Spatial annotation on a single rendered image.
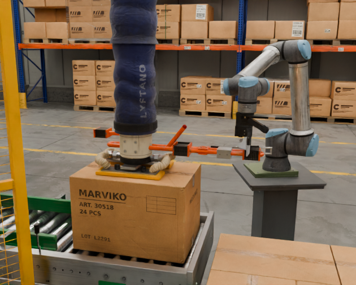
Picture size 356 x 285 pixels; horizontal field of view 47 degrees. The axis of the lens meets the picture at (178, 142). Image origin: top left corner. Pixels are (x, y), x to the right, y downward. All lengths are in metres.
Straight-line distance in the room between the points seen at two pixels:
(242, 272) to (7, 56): 1.42
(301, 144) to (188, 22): 6.89
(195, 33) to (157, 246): 7.51
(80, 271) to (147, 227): 0.38
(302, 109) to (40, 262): 1.72
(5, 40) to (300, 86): 1.65
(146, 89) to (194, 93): 7.32
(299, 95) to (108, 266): 1.49
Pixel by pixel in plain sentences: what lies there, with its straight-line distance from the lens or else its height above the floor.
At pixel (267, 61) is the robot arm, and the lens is 2.41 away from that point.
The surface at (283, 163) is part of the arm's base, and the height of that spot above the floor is 0.84.
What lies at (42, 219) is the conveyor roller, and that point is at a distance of 2.67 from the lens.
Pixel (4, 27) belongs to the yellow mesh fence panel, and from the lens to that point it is 1.84.
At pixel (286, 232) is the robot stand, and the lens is 2.93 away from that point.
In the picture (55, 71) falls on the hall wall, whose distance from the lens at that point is 12.04.
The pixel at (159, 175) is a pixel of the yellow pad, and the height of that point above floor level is 0.97.
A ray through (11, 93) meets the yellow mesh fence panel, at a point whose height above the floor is 1.39.
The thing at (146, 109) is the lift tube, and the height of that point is 1.28.
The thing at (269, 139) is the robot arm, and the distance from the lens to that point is 2.75.
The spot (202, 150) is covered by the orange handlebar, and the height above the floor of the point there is 1.09.
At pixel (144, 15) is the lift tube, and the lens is 1.97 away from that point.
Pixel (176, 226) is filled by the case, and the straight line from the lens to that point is 1.99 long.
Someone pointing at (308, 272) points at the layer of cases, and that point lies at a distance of 2.13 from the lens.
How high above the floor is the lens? 1.59
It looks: 14 degrees down
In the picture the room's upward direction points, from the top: straight up
